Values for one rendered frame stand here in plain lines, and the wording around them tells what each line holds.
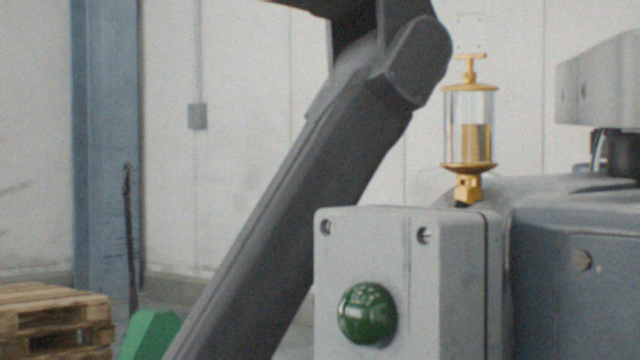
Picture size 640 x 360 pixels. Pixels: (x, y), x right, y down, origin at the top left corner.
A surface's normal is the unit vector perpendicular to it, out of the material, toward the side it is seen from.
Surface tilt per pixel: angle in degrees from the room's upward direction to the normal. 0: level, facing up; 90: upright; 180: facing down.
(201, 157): 90
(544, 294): 90
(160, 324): 75
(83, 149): 90
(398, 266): 90
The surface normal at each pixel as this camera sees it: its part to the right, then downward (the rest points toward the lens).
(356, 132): 0.42, -0.18
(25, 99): 0.71, 0.04
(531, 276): -0.71, 0.04
